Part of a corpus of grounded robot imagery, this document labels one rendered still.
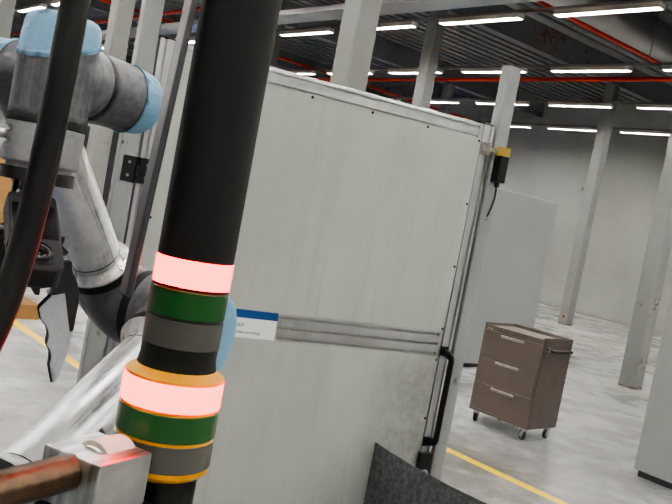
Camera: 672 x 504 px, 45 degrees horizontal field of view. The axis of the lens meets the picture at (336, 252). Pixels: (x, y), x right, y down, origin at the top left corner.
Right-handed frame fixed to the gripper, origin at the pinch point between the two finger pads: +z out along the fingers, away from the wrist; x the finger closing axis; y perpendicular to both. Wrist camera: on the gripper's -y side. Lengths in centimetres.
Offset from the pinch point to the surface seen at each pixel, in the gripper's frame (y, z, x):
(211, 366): -51, -14, -1
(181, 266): -52, -18, 1
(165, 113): -51, -24, 2
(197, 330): -52, -15, 0
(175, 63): -51, -26, 2
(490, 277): 725, 14, -637
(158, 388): -52, -13, 1
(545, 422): 440, 117, -499
